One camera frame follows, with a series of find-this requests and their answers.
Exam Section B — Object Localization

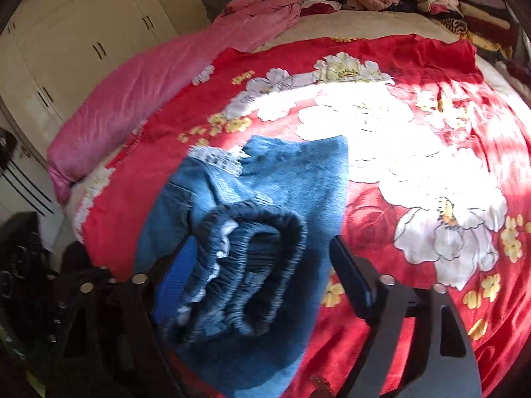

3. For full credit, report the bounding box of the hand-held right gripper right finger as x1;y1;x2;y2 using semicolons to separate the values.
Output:
329;235;485;398

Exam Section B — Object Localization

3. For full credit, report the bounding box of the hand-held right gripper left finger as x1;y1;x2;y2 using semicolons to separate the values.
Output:
54;234;200;398

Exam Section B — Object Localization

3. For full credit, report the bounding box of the blue denim pants lace hem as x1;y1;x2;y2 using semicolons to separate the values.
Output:
135;135;351;398

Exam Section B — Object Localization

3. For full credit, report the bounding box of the red floral blanket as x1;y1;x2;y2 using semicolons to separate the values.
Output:
77;35;531;398

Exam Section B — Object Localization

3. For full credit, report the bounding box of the dark striped object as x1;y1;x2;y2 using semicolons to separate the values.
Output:
0;128;55;216

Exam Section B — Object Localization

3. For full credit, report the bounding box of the pink quilt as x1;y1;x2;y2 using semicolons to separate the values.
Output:
47;0;303;205

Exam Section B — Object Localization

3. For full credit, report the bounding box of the cream wardrobe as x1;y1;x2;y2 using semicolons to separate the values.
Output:
0;0;180;166

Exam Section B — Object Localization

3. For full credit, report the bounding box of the dark red cloth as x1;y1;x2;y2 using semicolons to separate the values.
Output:
299;1;343;17

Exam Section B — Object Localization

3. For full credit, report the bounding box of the pile of folded clothes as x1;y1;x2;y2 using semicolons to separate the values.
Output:
398;0;524;59

